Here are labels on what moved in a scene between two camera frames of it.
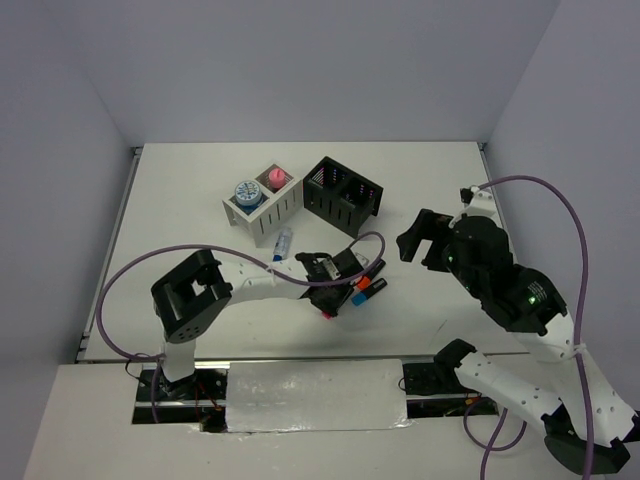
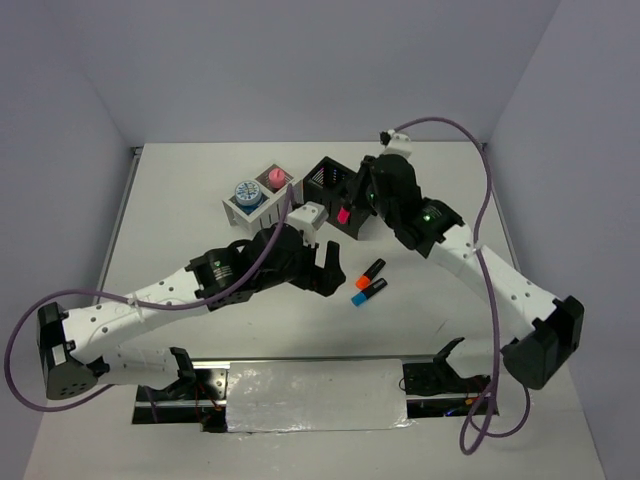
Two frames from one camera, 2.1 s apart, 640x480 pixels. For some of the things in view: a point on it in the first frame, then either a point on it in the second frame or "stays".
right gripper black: (428, 224) → (359, 181)
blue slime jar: (248, 194) stays
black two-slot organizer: (341, 197) stays
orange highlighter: (365, 282) stays
